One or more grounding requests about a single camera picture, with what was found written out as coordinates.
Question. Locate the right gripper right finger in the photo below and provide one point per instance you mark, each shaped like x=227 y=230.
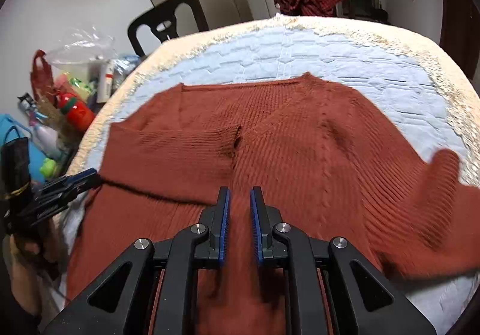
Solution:
x=264 y=218

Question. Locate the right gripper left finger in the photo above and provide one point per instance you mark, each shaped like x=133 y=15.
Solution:
x=213 y=250

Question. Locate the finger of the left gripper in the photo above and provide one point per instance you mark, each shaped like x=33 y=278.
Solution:
x=80 y=182

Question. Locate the rust red knit sweater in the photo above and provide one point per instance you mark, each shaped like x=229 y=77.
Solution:
x=322 y=154

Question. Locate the person's left hand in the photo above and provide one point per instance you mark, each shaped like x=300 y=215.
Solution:
x=23 y=274

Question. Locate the green small toy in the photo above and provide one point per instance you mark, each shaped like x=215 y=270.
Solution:
x=50 y=168

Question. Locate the white spray bottle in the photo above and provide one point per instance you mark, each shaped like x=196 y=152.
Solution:
x=47 y=137

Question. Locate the red thermos bottle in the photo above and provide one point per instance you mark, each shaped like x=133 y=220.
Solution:
x=76 y=111

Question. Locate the blue water bottle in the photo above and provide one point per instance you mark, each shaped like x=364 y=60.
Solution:
x=11 y=132

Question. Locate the red plastic bag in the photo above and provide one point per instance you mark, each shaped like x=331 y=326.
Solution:
x=41 y=78

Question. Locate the white medicine box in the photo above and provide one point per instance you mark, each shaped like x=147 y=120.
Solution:
x=105 y=81

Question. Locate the clear plastic bag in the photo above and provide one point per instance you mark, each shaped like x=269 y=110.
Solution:
x=82 y=51

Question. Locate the dark wooden chair left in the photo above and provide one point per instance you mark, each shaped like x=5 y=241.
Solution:
x=162 y=22

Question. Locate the blue quilted table cover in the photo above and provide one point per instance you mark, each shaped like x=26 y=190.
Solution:
x=412 y=80

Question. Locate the dark brown door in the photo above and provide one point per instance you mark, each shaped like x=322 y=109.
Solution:
x=460 y=34

